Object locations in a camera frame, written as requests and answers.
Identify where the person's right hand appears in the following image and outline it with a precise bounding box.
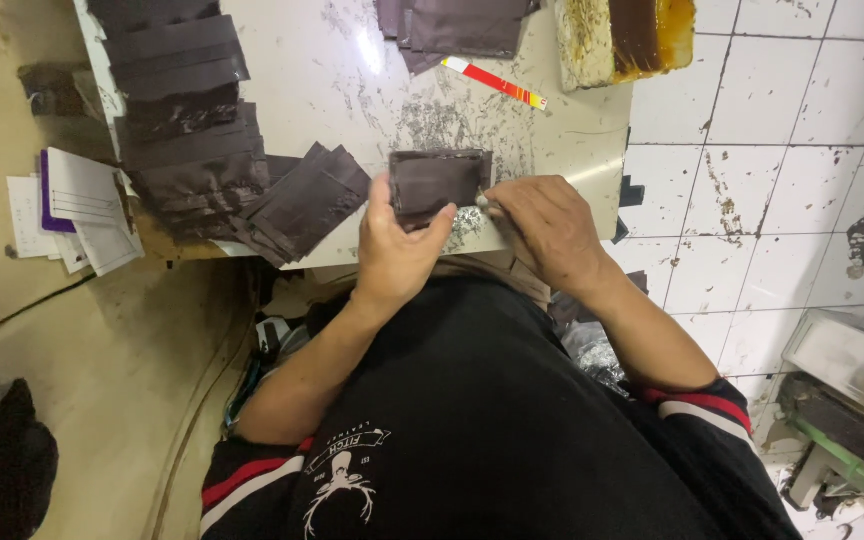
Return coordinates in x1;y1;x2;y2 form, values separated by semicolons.
475;175;613;295

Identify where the person's left hand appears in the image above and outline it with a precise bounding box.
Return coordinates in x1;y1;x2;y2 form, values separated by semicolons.
356;174;459;304

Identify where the dark brown leather wallet piece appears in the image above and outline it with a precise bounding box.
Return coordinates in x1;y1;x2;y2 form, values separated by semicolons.
388;149;495;231

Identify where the red and white ruler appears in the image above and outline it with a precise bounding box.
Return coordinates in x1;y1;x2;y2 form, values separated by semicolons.
441;57;549;112

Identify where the heap of dark leather pieces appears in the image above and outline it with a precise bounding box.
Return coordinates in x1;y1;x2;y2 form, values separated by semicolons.
374;0;542;76

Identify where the fanned pile of leather pieces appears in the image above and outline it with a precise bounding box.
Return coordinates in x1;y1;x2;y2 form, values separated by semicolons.
231;141;373;270

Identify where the yellow glue tin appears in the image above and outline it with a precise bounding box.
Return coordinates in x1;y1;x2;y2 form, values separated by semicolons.
554;0;697;93

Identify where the person's black printed shirt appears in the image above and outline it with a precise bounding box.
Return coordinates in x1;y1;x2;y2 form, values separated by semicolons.
199;276;804;540

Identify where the row of dark leather pieces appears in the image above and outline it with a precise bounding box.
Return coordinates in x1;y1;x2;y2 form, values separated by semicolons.
87;0;272;243

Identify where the clear plastic box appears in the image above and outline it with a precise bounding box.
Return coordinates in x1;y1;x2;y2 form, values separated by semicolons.
781;309;864;444

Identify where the green and black machine part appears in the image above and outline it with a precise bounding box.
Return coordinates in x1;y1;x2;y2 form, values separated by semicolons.
775;372;864;531

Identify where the stack of white paper cards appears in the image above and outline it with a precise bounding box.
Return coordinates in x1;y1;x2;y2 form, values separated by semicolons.
6;147;146;278

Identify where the purple card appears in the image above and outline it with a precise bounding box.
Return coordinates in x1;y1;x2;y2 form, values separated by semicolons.
39;149;78;234

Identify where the black cable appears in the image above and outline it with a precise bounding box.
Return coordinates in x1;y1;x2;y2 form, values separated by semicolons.
0;271;99;355

